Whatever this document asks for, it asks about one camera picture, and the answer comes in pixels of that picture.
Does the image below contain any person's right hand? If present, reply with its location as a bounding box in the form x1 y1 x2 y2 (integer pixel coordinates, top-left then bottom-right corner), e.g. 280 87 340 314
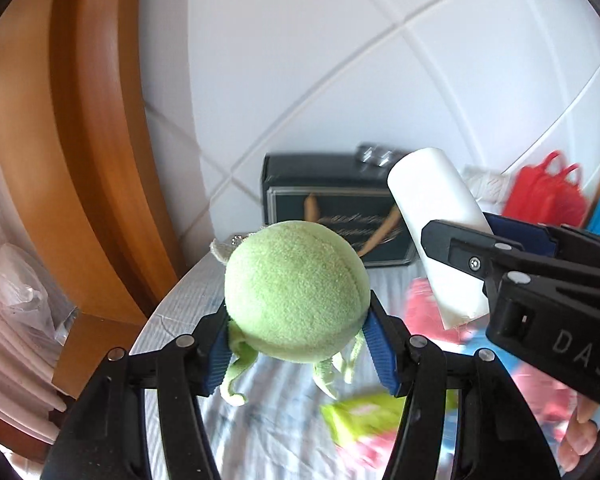
557 394 598 472

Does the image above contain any blue hat pig plush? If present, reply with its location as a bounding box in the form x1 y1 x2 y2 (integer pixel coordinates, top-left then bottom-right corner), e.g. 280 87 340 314
462 336 578 425

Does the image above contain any white wall socket panel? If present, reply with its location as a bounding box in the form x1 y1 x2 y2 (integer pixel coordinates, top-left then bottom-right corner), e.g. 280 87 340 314
462 166 514 204

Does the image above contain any white curtain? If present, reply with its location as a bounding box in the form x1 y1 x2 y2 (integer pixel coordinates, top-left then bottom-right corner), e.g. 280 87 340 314
0 169 79 446

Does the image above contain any small metal lighter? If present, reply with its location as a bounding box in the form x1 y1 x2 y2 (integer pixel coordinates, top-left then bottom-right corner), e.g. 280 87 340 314
355 144 394 167

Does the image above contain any green pouch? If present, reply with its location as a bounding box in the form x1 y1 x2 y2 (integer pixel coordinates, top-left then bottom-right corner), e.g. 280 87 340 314
321 393 406 448

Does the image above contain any black gift box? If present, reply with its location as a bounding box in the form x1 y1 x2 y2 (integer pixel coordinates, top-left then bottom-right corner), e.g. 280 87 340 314
261 153 416 268

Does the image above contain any white paper roll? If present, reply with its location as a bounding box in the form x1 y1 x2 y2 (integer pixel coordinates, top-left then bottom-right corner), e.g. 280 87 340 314
388 148 492 328

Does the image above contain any red bear suitcase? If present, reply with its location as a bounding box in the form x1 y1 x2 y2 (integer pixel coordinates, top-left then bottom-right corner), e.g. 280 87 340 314
502 151 588 228

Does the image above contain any green octopus plush ball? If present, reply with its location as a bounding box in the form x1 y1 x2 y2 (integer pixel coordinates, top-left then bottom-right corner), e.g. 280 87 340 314
210 221 372 406

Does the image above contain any pink pouch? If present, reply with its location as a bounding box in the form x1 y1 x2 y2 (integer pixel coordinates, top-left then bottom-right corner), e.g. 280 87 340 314
403 278 475 350

